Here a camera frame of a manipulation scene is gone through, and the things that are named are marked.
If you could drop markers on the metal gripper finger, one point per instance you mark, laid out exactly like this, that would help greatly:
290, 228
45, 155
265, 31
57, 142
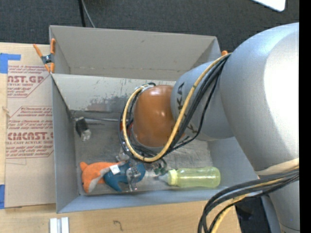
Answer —
136, 174
129, 179

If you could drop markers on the blue plush toy animal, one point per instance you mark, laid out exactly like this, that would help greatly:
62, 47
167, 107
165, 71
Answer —
116, 177

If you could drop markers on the orange plush toy animal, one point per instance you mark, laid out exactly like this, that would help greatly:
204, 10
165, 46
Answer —
93, 175

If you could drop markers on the black and white small tool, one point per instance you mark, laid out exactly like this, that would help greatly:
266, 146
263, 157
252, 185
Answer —
82, 127

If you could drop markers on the yellow clear baby bottle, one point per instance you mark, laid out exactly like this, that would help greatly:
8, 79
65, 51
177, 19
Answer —
196, 177

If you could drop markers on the brown cardboard board, red print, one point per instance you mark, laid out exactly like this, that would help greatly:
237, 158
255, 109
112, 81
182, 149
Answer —
29, 173

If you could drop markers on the grey metal bin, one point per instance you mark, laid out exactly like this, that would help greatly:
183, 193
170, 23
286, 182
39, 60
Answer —
102, 54

